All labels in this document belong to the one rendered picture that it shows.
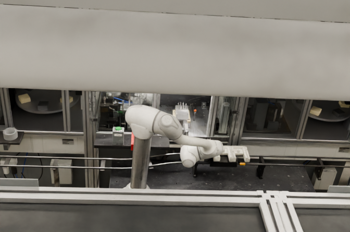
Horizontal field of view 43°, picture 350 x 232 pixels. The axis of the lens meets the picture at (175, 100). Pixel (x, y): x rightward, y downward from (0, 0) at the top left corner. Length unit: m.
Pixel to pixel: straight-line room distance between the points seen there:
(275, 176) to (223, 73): 3.29
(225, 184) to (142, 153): 0.93
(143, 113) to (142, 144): 0.20
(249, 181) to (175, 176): 0.55
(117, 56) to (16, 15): 0.05
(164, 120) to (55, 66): 2.19
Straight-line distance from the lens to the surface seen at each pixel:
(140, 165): 2.65
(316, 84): 0.23
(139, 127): 2.50
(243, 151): 3.34
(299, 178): 3.55
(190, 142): 2.73
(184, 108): 3.44
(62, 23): 0.22
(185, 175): 3.35
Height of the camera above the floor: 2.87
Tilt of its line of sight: 31 degrees down
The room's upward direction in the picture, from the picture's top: 5 degrees clockwise
